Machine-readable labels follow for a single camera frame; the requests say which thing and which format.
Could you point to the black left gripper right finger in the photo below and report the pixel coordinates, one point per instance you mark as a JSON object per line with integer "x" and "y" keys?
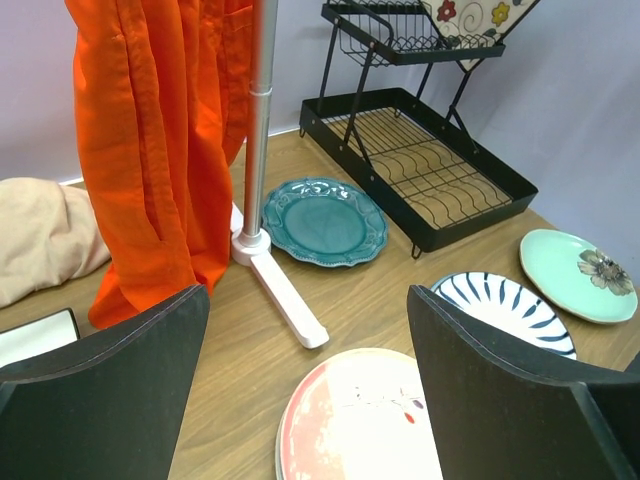
{"x": 501, "y": 408}

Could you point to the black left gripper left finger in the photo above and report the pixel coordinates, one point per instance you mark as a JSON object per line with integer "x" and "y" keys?
{"x": 107, "y": 406}

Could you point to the blue striped round plate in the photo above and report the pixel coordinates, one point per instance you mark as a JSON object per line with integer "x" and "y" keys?
{"x": 508, "y": 306}

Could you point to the pink round plate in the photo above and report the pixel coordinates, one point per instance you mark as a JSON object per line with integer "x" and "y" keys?
{"x": 360, "y": 425}

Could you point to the floral round plate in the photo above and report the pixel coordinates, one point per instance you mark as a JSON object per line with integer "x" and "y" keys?
{"x": 578, "y": 277}

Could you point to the teal scalloped ceramic plate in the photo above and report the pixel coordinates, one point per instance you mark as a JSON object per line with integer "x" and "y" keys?
{"x": 325, "y": 222}

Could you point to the flower pattern square plate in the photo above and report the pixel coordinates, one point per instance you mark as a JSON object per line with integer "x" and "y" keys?
{"x": 470, "y": 24}

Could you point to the white clothes rack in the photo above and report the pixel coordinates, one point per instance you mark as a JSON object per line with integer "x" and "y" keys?
{"x": 250, "y": 243}

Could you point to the beige cloth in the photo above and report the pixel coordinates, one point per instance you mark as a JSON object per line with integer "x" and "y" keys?
{"x": 49, "y": 235}

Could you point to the orange shorts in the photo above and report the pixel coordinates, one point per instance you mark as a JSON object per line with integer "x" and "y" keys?
{"x": 161, "y": 108}

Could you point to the black wire dish rack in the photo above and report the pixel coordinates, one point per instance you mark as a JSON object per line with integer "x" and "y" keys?
{"x": 422, "y": 168}

